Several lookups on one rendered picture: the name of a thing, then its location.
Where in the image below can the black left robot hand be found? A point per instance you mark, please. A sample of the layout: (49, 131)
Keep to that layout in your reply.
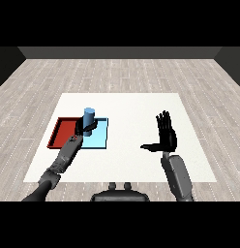
(80, 127)

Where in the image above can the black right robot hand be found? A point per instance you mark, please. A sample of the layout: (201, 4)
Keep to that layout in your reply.
(167, 137)

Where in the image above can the blue can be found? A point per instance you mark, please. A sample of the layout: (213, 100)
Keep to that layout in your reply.
(89, 117)

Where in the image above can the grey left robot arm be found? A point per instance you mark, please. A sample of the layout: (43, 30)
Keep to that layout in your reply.
(60, 164)

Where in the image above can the red shallow open box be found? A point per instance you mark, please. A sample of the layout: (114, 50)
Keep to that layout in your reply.
(64, 132)

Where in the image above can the light blue shallow open box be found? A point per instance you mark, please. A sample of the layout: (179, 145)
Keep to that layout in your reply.
(97, 137)

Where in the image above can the dark grey robot body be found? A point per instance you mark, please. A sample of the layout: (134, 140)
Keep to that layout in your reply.
(120, 195)

